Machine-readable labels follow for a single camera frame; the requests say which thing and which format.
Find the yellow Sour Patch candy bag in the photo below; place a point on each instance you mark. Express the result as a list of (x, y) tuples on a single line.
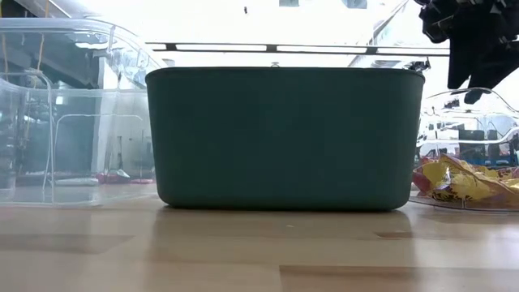
[(507, 176), (425, 180), (470, 186)]

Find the black background rail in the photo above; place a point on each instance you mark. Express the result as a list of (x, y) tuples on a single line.
[(271, 48)]

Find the grey ceiling fixture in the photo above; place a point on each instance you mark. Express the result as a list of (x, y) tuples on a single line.
[(288, 3)]

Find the white blue Hershey's candy bar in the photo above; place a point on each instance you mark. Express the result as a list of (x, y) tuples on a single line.
[(123, 174), (77, 182)]

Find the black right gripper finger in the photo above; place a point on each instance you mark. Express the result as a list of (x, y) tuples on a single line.
[(494, 61), (462, 65)]

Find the teal plastic bin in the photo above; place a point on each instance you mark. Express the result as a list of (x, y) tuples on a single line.
[(284, 138)]

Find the clear plastic bin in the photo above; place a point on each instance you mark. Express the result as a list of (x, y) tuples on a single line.
[(40, 25), (446, 207)]

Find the small black background fixture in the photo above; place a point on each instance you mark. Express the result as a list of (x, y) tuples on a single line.
[(419, 65)]

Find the small metal hook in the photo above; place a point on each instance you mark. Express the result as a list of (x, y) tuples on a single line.
[(275, 64)]

